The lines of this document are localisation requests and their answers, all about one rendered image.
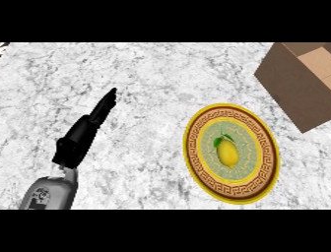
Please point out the yellow patterned lemon plate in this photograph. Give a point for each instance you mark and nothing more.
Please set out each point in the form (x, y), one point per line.
(231, 153)

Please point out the brown cardboard box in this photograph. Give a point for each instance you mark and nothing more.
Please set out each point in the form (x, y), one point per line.
(304, 85)

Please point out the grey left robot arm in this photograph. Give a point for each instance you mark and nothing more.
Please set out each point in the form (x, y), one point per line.
(49, 193)

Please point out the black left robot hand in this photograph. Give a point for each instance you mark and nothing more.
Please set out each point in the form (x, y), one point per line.
(78, 138)

